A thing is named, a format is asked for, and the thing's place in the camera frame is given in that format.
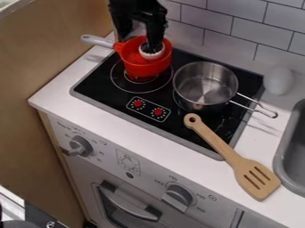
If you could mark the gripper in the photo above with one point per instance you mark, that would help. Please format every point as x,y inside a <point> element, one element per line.
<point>137,6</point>

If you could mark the orange pot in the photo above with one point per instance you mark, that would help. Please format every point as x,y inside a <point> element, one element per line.
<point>137,63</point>

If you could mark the silver pot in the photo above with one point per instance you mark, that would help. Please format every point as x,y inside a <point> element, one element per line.
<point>204,86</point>

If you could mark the white toy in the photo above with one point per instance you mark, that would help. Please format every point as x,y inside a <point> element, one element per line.
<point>153,54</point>

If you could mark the toy stove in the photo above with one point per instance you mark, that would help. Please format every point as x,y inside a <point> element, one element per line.
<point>119,95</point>

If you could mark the wooden board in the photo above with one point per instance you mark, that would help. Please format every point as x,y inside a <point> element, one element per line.
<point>27,74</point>

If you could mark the white toy egg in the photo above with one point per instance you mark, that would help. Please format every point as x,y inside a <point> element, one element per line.
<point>279,80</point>

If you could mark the wooden spatula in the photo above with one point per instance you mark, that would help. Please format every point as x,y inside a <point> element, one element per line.
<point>238,161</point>

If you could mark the toy sink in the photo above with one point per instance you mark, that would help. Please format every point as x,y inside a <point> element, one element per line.
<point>292,154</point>

